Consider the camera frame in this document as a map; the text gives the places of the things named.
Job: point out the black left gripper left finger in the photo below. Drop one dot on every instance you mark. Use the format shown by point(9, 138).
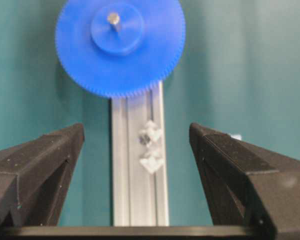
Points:
point(35, 177)

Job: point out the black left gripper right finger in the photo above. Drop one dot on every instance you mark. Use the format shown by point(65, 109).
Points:
point(247, 185)

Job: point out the large blue plastic gear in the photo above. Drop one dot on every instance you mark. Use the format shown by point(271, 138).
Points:
point(120, 64)

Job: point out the silver metal shaft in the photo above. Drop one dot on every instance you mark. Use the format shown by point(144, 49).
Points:
point(114, 20)

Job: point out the white plastic bracket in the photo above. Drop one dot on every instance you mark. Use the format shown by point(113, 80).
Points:
point(149, 134)
point(152, 160)

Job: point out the silver aluminium extrusion rail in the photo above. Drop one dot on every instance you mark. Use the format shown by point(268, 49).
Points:
point(139, 163)

